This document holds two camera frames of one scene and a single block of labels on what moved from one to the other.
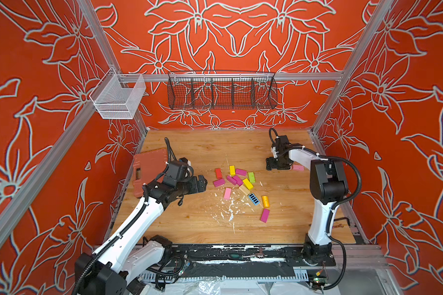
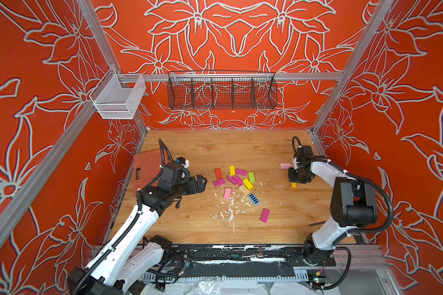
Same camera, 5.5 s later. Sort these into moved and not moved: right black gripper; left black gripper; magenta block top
Moved: right black gripper
Not moved: magenta block top; left black gripper
